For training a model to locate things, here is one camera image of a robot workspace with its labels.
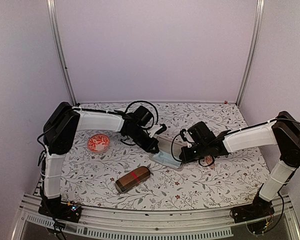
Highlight pink glasses case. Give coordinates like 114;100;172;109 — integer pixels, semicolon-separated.
149;136;186;170

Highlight right aluminium frame post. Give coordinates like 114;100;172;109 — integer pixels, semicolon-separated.
235;0;265;106

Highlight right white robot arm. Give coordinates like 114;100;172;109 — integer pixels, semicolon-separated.
178;111;300;218

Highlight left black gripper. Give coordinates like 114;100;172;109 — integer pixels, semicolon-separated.
127;127;159;153

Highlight left black cable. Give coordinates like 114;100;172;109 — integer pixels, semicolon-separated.
123;100;160;126

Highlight aluminium frame post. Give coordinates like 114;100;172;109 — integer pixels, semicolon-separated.
235;0;265;106
46;0;77;105

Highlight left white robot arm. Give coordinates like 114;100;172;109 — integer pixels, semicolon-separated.
36;102;167;217

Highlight pink translucent sunglasses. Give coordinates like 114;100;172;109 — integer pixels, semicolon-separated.
203;155;215;170

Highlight left aluminium frame post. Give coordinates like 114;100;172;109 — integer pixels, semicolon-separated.
46;0;77;105

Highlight black cable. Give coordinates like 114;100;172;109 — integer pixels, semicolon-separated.
170;133;217;168
123;100;160;126

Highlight right black cable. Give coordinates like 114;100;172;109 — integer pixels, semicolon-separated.
170;133;217;168

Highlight red patterned bowl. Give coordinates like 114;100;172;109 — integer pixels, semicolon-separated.
87;134;110;154

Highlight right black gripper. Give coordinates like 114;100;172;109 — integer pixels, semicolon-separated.
180;141;210;164

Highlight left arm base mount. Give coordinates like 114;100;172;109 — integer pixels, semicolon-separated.
38;196;82;223

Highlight small blue cloth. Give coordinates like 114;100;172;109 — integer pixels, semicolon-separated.
150;151;181;169

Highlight front aluminium rail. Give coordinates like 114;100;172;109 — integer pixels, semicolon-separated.
11;194;300;240

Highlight brown plaid glasses case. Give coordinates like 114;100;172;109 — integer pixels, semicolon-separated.
115;166;151;194

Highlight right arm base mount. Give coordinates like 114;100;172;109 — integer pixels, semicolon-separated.
229;195;275;223

